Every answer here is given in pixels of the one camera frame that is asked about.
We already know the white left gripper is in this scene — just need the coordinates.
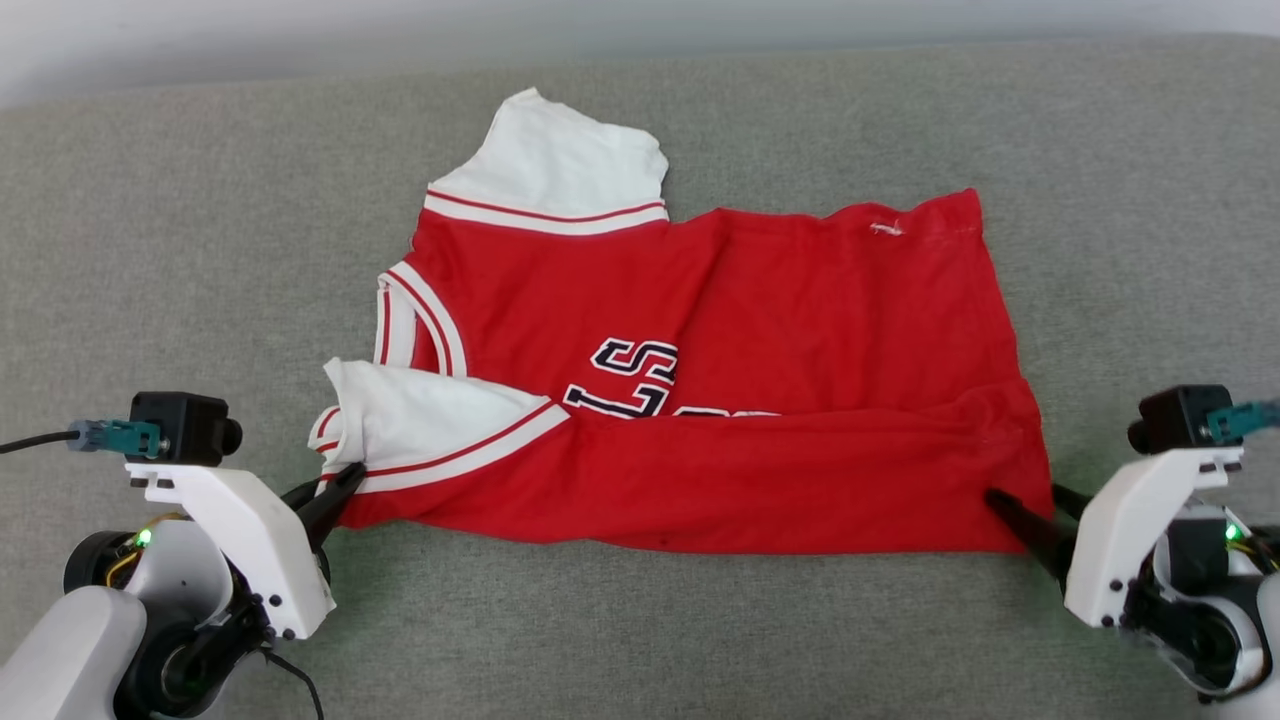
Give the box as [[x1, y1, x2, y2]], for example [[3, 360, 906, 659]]
[[127, 461, 367, 642]]

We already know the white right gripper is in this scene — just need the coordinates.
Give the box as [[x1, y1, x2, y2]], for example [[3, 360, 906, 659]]
[[984, 445, 1247, 630]]

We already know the red and white jersey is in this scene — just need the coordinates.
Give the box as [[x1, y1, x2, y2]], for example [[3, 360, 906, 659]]
[[308, 87, 1056, 557]]

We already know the thin black cable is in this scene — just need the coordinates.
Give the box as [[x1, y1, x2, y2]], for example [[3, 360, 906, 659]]
[[254, 644, 327, 720]]

